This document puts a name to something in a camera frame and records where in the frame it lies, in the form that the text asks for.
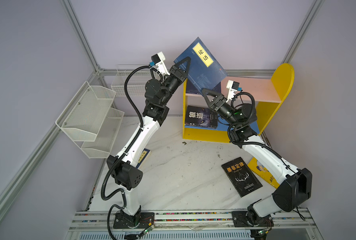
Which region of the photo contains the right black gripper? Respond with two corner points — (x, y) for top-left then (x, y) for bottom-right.
(200, 91), (238, 130)

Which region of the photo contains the black antler cover book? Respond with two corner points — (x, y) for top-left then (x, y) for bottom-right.
(221, 157), (263, 198)

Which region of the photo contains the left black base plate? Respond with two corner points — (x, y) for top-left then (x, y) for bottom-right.
(112, 211), (155, 229)

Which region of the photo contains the white wire basket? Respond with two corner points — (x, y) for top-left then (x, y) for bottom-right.
(111, 65), (153, 97)

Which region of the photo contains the black wolf cover book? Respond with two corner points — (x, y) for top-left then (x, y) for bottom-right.
(184, 105), (218, 129)

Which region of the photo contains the navy book under left arm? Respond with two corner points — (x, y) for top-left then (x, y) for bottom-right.
(174, 38), (227, 93)

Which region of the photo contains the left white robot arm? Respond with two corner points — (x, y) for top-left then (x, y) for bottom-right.
(101, 56), (191, 216)

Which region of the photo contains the white mesh two-tier rack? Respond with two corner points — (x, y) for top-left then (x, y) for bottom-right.
(55, 82), (125, 159)

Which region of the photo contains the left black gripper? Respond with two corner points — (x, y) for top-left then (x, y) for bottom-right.
(160, 57), (190, 107)

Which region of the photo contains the yellow pink blue bookshelf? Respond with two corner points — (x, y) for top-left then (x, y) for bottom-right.
(182, 64), (295, 143)

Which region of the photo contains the yellow cartoon cover book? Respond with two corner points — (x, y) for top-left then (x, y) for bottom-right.
(248, 158), (279, 189)

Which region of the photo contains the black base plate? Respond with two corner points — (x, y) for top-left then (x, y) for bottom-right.
(112, 211), (155, 229)
(231, 211), (273, 228)

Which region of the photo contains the navy book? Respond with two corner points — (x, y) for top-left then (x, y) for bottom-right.
(136, 149), (151, 169)

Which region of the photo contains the aluminium front rail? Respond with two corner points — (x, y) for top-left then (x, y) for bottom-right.
(69, 208), (316, 232)

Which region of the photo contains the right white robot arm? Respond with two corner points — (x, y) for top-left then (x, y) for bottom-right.
(202, 89), (312, 226)

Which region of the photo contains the left black corrugated cable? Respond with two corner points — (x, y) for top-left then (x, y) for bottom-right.
(100, 65), (155, 240)

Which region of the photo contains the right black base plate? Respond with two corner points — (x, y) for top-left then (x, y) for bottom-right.
(231, 211), (273, 228)

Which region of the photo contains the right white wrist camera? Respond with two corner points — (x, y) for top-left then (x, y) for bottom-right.
(226, 80), (242, 101)

